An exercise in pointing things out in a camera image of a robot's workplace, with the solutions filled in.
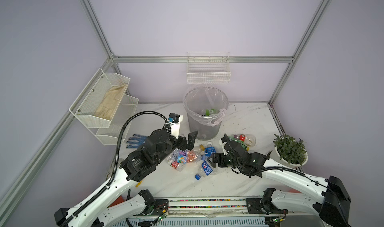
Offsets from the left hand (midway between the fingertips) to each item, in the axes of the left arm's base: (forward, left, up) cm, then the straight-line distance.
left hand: (187, 129), depth 64 cm
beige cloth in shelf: (+22, +44, -4) cm, 49 cm away
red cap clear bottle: (-5, +7, -28) cm, 29 cm away
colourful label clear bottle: (-1, +4, -25) cm, 25 cm away
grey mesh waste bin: (+17, -11, -27) cm, 34 cm away
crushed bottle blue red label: (-7, -10, -27) cm, 30 cm away
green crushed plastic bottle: (+15, -28, -30) cm, 44 cm away
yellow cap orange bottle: (+6, -8, -31) cm, 33 cm away
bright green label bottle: (+27, -15, -18) cm, 36 cm away
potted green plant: (-2, -52, -16) cm, 55 cm away
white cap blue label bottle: (+6, -13, -30) cm, 33 cm away
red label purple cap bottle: (+14, -40, -32) cm, 53 cm away
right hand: (-5, -13, -21) cm, 25 cm away
